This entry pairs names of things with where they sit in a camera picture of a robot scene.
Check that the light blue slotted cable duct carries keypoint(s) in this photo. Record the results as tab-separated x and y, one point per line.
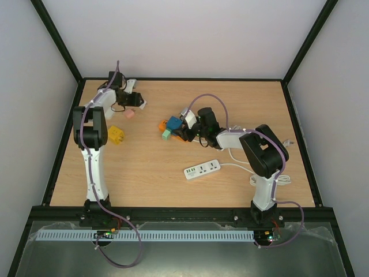
147	236

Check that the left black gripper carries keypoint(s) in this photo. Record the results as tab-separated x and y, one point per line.
135	101

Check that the yellow cube socket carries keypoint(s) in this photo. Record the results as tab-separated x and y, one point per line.
115	135

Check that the green usb adapter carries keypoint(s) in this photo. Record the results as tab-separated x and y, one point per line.
166	135

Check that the white charger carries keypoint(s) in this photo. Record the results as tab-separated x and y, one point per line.
142	106

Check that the black enclosure frame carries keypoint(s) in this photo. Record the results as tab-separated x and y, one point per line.
313	33

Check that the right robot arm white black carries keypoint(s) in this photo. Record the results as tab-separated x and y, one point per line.
264	151

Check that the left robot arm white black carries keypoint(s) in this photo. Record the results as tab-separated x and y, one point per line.
90	133

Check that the pink plug charger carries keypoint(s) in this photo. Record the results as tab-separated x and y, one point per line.
130	113

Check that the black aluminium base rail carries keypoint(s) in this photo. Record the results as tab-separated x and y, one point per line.
235	217

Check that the blue cube socket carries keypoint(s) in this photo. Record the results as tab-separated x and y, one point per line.
174	123

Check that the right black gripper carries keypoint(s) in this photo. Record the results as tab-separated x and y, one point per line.
186	133

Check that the orange power strip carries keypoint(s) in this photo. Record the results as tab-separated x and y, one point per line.
162	127

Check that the white power strip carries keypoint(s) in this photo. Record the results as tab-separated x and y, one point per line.
202	169

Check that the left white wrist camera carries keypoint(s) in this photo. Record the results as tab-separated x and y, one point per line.
130	85

